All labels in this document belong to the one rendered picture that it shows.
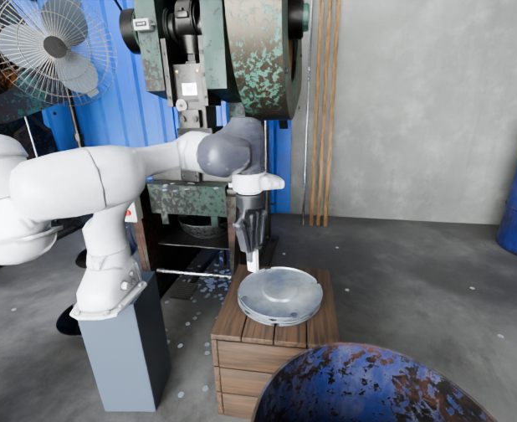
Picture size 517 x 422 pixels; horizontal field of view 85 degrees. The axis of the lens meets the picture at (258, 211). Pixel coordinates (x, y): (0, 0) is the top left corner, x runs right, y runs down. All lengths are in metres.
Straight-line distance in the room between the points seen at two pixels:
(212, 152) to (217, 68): 0.80
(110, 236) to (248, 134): 0.49
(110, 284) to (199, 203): 0.61
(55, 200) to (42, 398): 1.06
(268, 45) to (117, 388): 1.24
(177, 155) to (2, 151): 0.31
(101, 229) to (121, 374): 0.50
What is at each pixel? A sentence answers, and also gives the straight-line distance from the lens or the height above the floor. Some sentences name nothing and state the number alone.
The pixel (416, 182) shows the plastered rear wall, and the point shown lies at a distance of 2.77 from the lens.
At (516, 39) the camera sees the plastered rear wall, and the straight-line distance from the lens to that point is 2.90.
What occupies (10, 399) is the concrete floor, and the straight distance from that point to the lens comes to 1.53.
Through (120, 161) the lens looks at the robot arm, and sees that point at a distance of 0.53.
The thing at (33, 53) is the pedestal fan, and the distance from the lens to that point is 2.04.
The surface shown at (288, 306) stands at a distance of 0.96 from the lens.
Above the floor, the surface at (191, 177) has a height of 0.67.
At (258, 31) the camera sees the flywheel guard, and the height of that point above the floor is 1.21.
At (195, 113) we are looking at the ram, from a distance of 1.42.
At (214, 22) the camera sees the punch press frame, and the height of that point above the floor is 1.31.
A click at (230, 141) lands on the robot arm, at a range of 0.62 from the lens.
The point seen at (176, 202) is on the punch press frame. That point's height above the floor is 0.56.
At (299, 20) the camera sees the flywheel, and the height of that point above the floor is 1.30.
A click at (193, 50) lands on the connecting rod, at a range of 1.51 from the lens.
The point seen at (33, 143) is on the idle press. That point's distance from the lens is 2.74.
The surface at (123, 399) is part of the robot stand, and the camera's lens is 1.24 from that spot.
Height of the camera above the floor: 0.98
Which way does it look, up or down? 20 degrees down
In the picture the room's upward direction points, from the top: 1 degrees counter-clockwise
